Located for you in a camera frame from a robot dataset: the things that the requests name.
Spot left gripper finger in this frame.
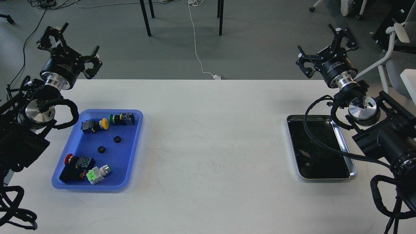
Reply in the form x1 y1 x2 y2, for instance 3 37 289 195
37 22 69 52
81 45 103 79

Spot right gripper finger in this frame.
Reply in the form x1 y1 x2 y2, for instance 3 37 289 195
296 45 320 79
328 24 358 54

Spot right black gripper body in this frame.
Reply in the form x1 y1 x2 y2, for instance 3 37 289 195
314 49 358 89

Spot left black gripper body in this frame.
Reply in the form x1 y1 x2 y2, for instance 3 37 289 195
40 52 85 90

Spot small black gear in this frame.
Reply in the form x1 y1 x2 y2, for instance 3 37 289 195
113 135 122 143
97 146 106 154

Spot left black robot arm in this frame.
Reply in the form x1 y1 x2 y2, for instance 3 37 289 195
0 23 102 230

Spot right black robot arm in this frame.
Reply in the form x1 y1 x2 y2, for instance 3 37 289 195
296 25 416 234

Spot blue plastic tray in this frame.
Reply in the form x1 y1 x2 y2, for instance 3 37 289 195
51 109 144 190

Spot silver metal tray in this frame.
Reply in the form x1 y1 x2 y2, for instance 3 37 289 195
286 114 358 182

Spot white office chair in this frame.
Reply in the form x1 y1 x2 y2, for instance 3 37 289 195
353 10 416 98

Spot black table legs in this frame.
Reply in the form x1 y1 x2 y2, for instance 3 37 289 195
139 0 225 37

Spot black cable on floor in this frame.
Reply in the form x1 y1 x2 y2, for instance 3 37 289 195
0 0 77 98

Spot yellow push button switch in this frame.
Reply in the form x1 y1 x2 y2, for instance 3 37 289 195
80 118 110 133

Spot green push button switch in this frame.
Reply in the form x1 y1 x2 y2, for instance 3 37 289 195
108 112 135 126

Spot red push button switch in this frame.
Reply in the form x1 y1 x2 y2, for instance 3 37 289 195
64 153 96 171

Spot black selector switch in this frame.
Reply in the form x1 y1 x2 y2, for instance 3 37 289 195
58 165 86 183

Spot white green switch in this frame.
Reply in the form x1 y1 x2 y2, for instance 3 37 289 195
86 164 112 185

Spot white cable on floor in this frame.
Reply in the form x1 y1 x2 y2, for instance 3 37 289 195
188 0 221 80

